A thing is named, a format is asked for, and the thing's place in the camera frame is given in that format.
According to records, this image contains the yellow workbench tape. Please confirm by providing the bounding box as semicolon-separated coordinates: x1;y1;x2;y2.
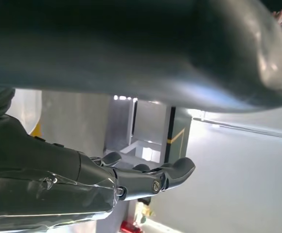
30;123;42;138

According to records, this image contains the metal top workbench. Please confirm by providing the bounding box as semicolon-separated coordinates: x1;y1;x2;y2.
141;102;282;233

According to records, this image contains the red object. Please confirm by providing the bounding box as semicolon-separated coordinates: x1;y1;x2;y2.
120;220;141;233

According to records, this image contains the person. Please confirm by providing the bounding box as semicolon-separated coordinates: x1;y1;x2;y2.
271;9;282;26

